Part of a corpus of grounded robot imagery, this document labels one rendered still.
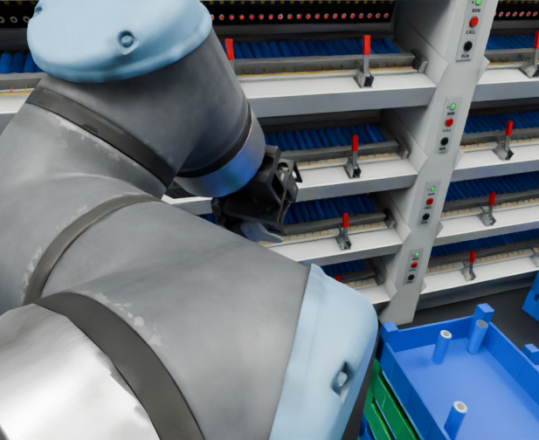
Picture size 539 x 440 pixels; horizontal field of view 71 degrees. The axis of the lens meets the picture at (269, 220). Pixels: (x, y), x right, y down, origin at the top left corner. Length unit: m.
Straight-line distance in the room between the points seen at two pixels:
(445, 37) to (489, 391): 0.65
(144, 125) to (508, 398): 0.66
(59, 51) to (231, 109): 0.10
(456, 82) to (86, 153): 0.81
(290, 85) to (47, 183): 0.62
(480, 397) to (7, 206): 0.67
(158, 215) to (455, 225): 1.04
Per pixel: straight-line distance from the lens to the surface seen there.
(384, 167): 0.93
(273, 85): 0.76
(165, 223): 0.16
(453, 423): 0.63
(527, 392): 0.76
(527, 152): 1.19
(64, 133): 0.21
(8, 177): 0.22
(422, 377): 0.71
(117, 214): 0.17
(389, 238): 1.03
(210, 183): 0.30
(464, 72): 0.92
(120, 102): 0.21
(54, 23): 0.24
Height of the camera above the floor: 0.85
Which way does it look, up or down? 30 degrees down
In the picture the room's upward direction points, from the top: straight up
